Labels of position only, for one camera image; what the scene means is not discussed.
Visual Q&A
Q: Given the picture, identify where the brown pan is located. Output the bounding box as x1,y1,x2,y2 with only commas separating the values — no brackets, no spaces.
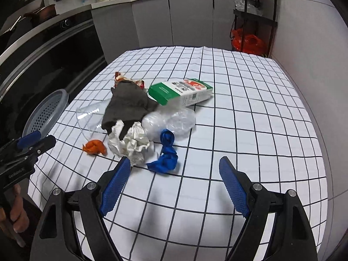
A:
9,4,57,30

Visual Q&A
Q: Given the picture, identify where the person's left hand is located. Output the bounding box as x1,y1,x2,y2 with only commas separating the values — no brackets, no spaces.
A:
0,183,29,234

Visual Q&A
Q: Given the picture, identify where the grey kitchen cabinet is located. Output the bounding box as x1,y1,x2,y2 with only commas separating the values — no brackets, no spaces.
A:
91,0,237,66

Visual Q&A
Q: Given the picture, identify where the dark grey cloth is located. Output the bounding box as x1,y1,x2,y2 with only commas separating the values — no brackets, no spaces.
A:
102,82,159,136

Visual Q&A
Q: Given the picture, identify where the red plastic bag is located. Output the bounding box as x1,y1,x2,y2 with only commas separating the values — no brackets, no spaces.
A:
231,28,265,56

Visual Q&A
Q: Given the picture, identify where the orange peel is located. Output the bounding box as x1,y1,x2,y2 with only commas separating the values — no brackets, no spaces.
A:
83,139,107,156

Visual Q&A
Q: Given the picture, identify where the black built-in oven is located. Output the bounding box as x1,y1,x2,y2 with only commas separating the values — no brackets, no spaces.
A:
0,4,106,142

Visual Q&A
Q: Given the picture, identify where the red snack wrapper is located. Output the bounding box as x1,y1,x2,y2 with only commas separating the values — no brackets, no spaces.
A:
114,72,145,90

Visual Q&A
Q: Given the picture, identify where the clear plastic bag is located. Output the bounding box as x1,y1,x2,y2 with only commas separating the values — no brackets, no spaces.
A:
141,106,196,139

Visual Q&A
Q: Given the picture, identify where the green and white carton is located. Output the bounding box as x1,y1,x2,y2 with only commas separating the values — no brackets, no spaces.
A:
148,78,214,107

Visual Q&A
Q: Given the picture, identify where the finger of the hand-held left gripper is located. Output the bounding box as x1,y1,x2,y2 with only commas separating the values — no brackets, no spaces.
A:
16,130,42,149
26,134,57,158

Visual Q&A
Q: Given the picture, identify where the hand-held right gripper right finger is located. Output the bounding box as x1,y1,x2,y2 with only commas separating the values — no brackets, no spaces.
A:
219,156,318,261

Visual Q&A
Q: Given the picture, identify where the grey perforated plastic basket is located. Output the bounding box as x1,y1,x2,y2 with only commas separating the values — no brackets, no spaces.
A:
22,89,69,138

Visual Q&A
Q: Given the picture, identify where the black metal rack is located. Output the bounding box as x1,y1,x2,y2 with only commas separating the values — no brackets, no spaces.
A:
232,0,278,57

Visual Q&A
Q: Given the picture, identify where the clear plastic cup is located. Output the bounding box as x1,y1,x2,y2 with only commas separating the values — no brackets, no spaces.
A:
76,104,109,142

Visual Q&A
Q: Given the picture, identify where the blue rubber glove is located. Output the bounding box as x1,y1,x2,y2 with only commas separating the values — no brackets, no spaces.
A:
146,129,178,174

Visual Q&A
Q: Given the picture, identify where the crumpled clear bag on rack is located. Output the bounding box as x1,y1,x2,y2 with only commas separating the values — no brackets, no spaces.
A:
234,0,263,17

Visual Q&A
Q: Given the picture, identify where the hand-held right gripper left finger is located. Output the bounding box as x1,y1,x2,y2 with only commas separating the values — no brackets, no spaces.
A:
30,156,131,261

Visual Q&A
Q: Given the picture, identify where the crumpled white paper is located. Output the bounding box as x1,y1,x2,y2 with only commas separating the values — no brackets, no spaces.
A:
107,120,151,166

